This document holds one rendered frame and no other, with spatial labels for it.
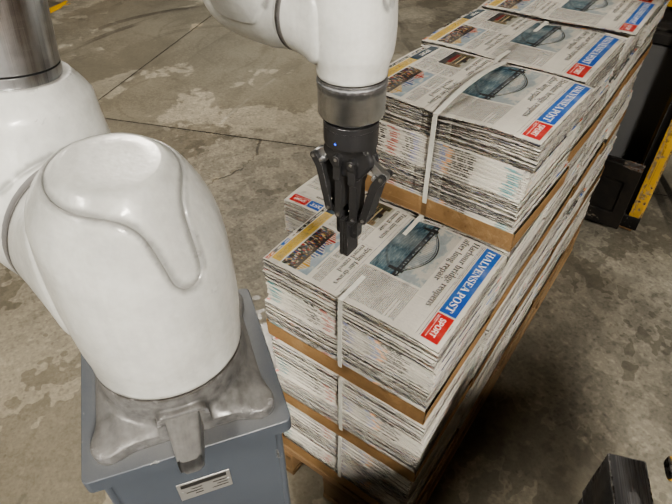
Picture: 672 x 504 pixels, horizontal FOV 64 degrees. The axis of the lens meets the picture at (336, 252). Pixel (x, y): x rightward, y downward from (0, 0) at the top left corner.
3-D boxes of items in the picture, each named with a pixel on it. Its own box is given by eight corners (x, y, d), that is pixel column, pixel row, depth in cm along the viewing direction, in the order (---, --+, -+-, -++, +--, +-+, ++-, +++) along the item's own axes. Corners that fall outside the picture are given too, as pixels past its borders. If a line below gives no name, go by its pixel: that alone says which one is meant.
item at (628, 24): (480, 8, 137) (481, 4, 136) (520, -18, 154) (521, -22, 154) (634, 38, 121) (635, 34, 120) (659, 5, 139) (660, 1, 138)
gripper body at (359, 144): (393, 113, 72) (388, 171, 78) (341, 96, 75) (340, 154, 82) (362, 135, 67) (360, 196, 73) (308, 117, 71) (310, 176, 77)
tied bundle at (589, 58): (407, 131, 136) (416, 39, 120) (460, 91, 153) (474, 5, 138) (555, 181, 119) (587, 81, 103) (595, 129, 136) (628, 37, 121)
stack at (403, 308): (283, 470, 155) (254, 255, 100) (459, 252, 226) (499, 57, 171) (399, 554, 138) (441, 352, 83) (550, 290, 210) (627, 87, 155)
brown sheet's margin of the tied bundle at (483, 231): (435, 221, 107) (437, 203, 104) (496, 159, 124) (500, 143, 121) (510, 253, 100) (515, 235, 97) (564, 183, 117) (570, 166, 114)
